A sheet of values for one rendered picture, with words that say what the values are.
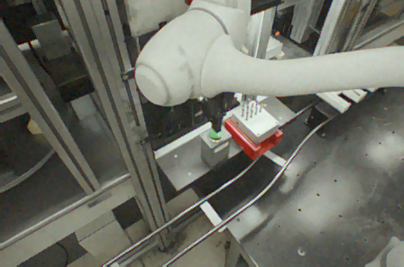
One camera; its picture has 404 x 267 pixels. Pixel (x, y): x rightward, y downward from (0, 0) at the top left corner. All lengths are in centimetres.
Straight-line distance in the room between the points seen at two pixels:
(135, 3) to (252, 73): 28
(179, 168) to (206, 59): 57
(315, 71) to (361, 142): 104
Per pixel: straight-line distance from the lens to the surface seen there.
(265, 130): 89
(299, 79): 42
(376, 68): 47
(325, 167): 129
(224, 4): 51
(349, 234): 119
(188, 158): 93
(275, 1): 78
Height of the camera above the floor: 169
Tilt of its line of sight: 50 degrees down
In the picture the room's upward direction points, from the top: straight up
